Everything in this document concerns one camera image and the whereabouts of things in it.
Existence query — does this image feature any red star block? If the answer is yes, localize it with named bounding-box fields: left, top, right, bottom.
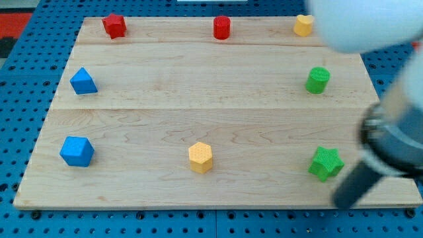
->
left=102, top=13, right=127, bottom=39

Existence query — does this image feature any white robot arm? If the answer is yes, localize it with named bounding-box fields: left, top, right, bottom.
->
left=307, top=1, right=422, bottom=209

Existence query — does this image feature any yellow hexagon block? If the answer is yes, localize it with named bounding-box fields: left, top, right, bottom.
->
left=188, top=142, right=213, bottom=174

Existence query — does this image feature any red cylinder block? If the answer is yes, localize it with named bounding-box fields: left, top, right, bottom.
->
left=213, top=15, right=231, bottom=40

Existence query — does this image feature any yellow heart block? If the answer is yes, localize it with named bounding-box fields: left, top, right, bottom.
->
left=293, top=15, right=315, bottom=37

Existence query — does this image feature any blue triangle block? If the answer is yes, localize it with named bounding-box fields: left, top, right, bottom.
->
left=70, top=67, right=98, bottom=95

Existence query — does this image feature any green star block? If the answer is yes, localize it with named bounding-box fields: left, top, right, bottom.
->
left=308, top=146, right=344, bottom=182

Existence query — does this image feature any dark cylindrical pusher stick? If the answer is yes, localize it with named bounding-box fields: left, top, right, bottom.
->
left=332, top=161, right=383, bottom=209

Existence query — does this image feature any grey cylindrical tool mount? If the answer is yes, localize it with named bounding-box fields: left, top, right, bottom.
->
left=359, top=103, right=422, bottom=177

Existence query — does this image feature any wooden board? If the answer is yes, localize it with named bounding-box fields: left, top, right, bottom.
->
left=12, top=15, right=423, bottom=211

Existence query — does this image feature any green cylinder block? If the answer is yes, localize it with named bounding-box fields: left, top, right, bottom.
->
left=305, top=67, right=330, bottom=94

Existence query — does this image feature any blue cube block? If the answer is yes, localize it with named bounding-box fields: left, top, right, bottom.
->
left=59, top=136, right=95, bottom=167

